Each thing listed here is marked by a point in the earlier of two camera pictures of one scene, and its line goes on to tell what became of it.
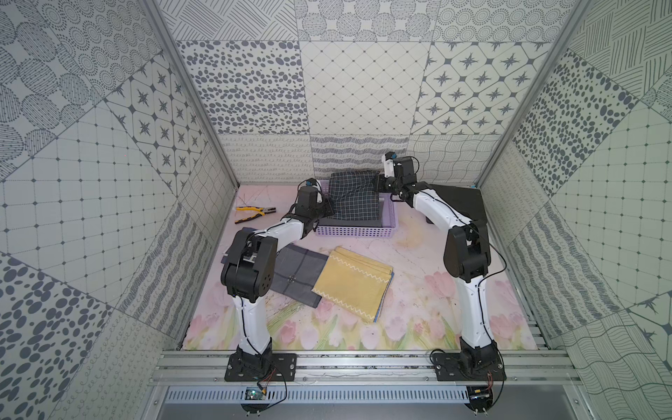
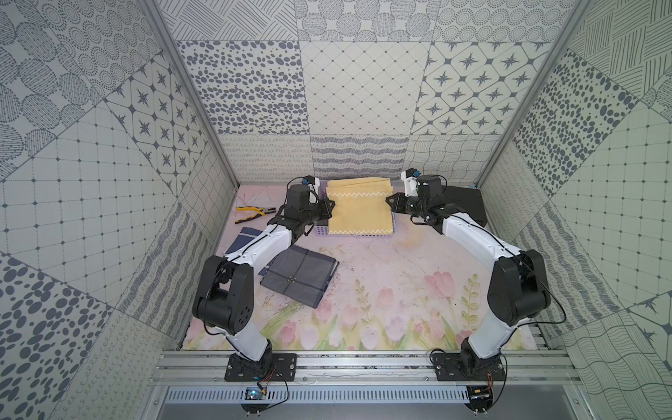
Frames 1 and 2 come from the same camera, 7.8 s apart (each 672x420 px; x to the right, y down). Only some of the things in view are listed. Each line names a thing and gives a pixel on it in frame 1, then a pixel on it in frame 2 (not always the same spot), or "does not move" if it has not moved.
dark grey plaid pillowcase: x=296 y=272 does not move
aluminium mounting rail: x=207 y=367 does not move
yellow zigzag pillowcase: x=355 y=282 → x=360 y=206
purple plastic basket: x=387 y=229 does not move
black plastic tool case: x=466 y=201 does not move
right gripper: x=381 y=183 → x=401 y=197
